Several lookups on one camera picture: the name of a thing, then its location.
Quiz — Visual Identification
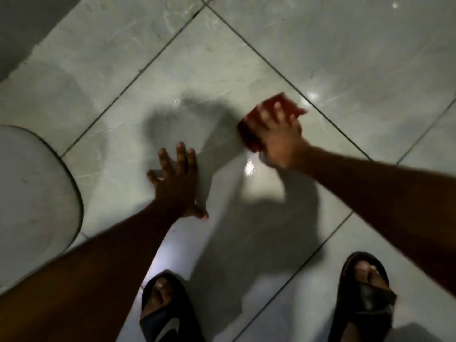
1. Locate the black slide sandal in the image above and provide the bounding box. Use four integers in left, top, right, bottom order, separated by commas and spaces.
140, 270, 206, 342
328, 251, 397, 342

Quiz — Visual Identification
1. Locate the person's right hand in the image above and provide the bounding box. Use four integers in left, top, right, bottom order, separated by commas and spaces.
256, 102, 308, 169

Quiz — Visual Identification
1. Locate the person's left hand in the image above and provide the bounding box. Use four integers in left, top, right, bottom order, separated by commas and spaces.
147, 142, 209, 221

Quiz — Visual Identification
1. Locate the person's left forearm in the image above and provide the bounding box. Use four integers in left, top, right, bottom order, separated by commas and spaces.
0, 201, 179, 342

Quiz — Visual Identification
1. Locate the person's right forearm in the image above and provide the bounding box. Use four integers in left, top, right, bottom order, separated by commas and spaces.
303, 145, 456, 298

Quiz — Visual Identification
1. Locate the white toilet base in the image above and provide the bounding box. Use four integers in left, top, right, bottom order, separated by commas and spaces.
0, 124, 84, 290

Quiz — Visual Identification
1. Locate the red scrubbing sponge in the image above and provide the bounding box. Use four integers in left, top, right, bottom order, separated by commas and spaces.
237, 92, 308, 153

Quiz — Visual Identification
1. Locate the person's foot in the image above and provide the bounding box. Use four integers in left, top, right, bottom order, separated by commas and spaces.
353, 261, 392, 295
140, 276, 179, 321

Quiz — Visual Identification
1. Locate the person's right foot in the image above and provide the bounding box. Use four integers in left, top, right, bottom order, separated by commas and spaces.
353, 261, 392, 295

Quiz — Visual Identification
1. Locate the person's left foot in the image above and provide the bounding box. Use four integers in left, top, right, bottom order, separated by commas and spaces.
140, 276, 179, 321

